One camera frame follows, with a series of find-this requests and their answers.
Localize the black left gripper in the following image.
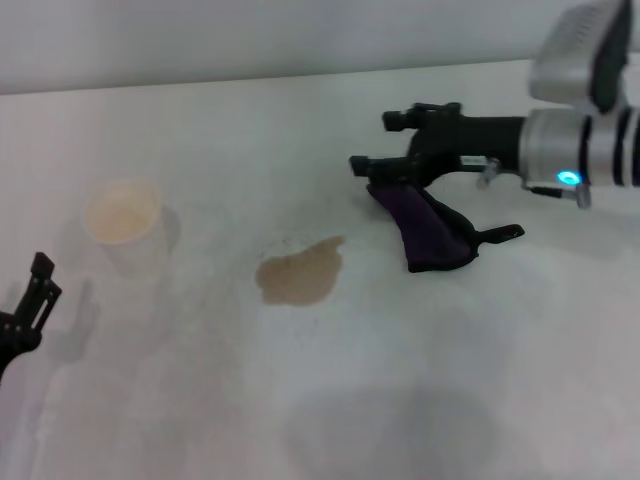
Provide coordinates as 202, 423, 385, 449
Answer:
0, 251, 64, 383

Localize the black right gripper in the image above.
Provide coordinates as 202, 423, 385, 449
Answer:
348, 102, 527, 192

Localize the purple rag with black trim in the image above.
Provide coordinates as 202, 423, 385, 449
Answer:
366, 181, 526, 274

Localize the white paper cup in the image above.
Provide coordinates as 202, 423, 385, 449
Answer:
82, 176, 169, 282

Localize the brown water stain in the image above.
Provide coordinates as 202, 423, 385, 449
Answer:
254, 235, 347, 307

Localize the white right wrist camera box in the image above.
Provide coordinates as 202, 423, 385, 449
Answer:
528, 0, 640, 114

